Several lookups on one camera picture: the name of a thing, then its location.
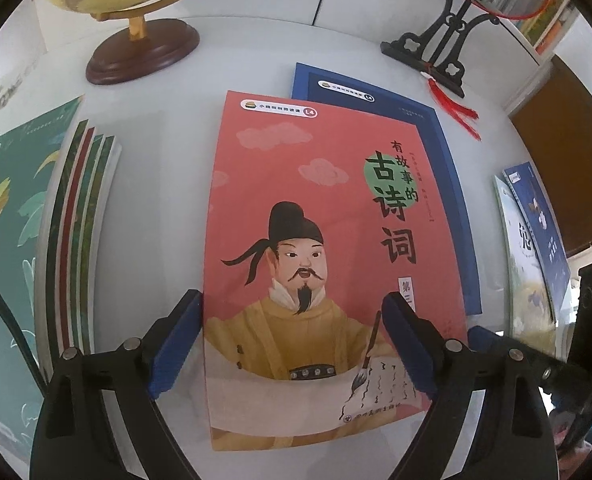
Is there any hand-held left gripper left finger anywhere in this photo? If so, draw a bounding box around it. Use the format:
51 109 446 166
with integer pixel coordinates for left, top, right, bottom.
30 288 203 480

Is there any red tassel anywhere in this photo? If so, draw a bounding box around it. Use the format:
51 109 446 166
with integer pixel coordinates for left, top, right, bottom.
420 66 482 143

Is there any royal blue framed book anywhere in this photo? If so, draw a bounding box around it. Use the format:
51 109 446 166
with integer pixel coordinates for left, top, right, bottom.
291 61 483 317

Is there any navy blue bird book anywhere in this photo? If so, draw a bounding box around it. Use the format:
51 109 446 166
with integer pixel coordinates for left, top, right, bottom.
503 161 573 325

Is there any pale white rabbit book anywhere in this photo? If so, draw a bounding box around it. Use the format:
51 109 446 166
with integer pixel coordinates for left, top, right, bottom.
492 174 554 356

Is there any yellow globe on wooden base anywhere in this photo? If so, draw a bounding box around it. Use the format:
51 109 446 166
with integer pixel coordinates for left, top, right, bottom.
34 0 231 86

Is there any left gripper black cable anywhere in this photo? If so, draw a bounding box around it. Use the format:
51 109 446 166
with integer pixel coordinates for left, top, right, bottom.
0 260 46 381

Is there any olive green insect book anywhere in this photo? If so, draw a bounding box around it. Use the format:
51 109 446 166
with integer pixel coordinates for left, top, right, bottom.
34 119 122 361

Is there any coral red poet book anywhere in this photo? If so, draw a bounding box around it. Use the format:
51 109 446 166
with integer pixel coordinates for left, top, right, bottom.
202 90 434 453

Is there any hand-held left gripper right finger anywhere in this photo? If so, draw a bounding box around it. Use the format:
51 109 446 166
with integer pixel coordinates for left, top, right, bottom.
381 290 559 480

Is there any row of thin picture books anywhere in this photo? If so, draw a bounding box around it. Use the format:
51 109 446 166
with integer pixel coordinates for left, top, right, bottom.
518 0 582 57

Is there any teal green insect book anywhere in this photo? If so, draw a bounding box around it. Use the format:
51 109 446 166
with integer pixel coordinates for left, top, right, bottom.
0 94 85 466

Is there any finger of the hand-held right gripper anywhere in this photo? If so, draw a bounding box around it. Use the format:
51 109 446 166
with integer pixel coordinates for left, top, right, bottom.
467 325 592 392

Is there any black ornate fan stand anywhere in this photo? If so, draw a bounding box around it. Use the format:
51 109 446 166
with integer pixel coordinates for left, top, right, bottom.
380 0 502 100

